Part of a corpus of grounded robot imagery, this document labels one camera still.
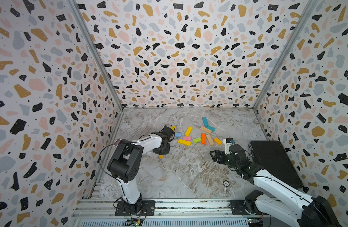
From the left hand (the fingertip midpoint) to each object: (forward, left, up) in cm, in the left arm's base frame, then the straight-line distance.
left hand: (164, 150), depth 95 cm
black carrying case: (-8, -68, +4) cm, 69 cm away
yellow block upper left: (+3, -6, +21) cm, 22 cm away
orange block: (+9, -28, -1) cm, 30 cm away
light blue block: (+14, -9, -2) cm, 17 cm away
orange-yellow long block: (-4, +2, 0) cm, 5 cm away
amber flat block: (+6, -38, 0) cm, 38 cm away
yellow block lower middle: (+6, -14, -1) cm, 15 cm away
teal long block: (+26, -31, -1) cm, 41 cm away
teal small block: (+19, -36, -1) cm, 40 cm away
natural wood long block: (+8, -32, 0) cm, 33 cm away
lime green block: (+7, -22, 0) cm, 24 cm away
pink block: (+10, -16, 0) cm, 19 cm away
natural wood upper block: (+17, -30, 0) cm, 35 cm away
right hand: (-8, -31, +9) cm, 34 cm away
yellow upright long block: (+16, -17, -1) cm, 23 cm away
